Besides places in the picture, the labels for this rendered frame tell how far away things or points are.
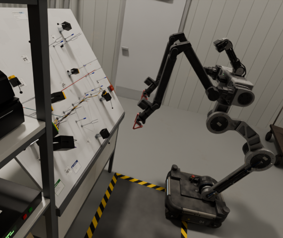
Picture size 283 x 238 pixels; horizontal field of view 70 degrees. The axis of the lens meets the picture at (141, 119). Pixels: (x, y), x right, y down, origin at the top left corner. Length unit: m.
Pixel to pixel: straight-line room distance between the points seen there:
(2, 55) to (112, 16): 3.07
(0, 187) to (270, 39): 4.32
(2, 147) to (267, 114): 4.81
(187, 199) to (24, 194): 1.64
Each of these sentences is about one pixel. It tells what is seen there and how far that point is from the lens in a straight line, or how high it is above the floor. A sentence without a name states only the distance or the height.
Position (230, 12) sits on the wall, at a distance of 4.17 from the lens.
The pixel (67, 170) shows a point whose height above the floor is 0.95.
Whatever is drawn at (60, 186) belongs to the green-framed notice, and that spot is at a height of 0.93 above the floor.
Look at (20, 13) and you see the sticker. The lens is 1.52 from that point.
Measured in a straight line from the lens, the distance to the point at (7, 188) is 1.00.
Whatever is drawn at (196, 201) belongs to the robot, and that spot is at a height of 0.24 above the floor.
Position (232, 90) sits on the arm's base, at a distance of 1.44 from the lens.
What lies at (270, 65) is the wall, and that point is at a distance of 4.60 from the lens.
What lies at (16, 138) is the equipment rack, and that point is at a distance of 0.68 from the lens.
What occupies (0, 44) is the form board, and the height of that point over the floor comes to 1.54.
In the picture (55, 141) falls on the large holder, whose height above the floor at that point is 1.18.
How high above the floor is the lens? 1.86
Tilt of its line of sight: 30 degrees down
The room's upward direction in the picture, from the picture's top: 13 degrees clockwise
